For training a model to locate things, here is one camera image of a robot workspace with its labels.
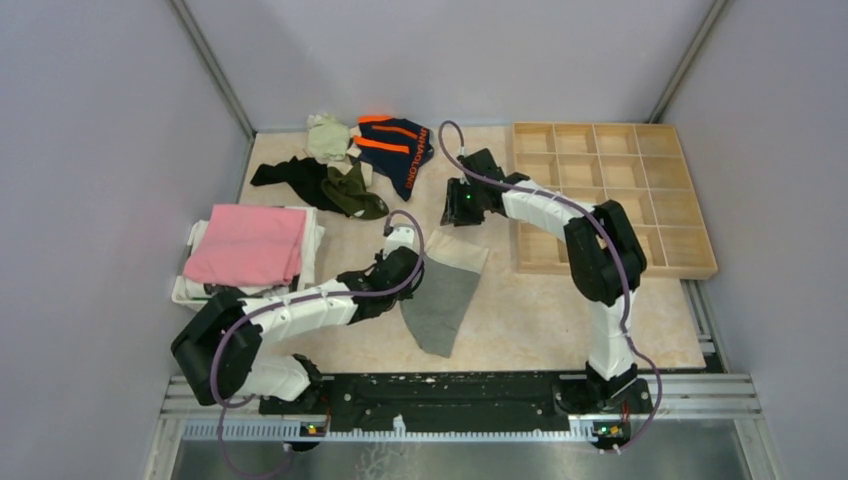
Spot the white perforated plastic basket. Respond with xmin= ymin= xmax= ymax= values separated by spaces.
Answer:
xmin=171 ymin=221 xmax=313 ymax=314

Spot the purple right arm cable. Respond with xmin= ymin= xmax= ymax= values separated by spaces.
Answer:
xmin=437 ymin=120 xmax=664 ymax=455

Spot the dark green underwear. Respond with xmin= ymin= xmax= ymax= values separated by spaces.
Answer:
xmin=321 ymin=164 xmax=389 ymax=220

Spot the black underwear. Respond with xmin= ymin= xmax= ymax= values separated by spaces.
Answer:
xmin=250 ymin=156 xmax=345 ymax=214

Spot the grey underwear white waistband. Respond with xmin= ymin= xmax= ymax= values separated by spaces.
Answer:
xmin=400 ymin=231 xmax=489 ymax=358

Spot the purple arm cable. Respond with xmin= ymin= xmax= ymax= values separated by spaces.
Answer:
xmin=437 ymin=120 xmax=664 ymax=455
xmin=209 ymin=209 xmax=427 ymax=480

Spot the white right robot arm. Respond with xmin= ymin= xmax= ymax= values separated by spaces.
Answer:
xmin=443 ymin=149 xmax=647 ymax=412

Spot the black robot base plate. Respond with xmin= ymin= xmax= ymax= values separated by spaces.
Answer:
xmin=258 ymin=371 xmax=653 ymax=433

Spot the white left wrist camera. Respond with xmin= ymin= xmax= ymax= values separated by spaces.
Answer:
xmin=381 ymin=224 xmax=417 ymax=258

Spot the light green underwear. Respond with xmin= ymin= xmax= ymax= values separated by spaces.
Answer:
xmin=306 ymin=114 xmax=351 ymax=161

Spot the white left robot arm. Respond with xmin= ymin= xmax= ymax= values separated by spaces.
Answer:
xmin=170 ymin=247 xmax=424 ymax=414

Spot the pink folded cloth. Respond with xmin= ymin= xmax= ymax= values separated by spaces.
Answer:
xmin=183 ymin=204 xmax=307 ymax=287

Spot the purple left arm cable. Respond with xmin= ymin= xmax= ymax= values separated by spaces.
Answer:
xmin=209 ymin=209 xmax=427 ymax=480

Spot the navy orange underwear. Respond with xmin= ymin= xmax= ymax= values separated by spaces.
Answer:
xmin=352 ymin=115 xmax=435 ymax=201

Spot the wooden compartment tray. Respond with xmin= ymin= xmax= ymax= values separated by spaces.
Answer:
xmin=512 ymin=122 xmax=718 ymax=280

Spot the aluminium frame rail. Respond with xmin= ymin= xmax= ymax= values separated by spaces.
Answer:
xmin=144 ymin=371 xmax=784 ymax=479

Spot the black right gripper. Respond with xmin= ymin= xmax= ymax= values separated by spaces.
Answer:
xmin=441 ymin=178 xmax=485 ymax=228

